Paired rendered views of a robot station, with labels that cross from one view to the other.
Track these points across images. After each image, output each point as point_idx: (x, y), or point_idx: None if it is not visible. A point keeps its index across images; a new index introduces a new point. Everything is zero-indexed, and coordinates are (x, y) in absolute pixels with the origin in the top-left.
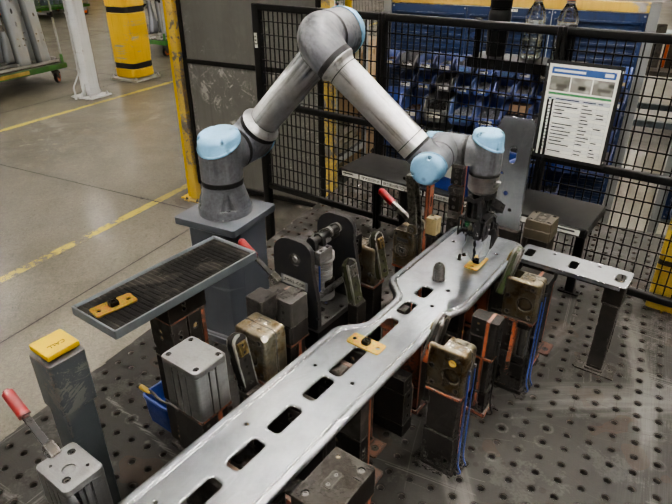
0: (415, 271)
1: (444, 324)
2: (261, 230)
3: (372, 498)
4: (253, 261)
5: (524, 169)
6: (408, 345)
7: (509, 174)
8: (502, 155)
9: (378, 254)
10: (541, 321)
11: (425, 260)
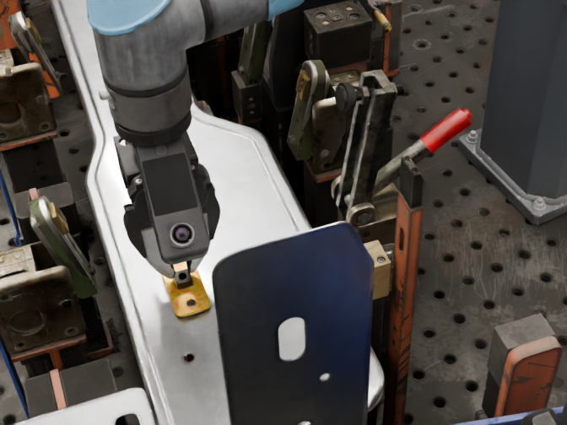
0: (252, 180)
1: (8, 22)
2: (549, 15)
3: (79, 154)
4: (517, 43)
5: (241, 382)
6: (83, 65)
7: (295, 384)
8: (93, 32)
9: (296, 96)
10: (5, 363)
11: (276, 218)
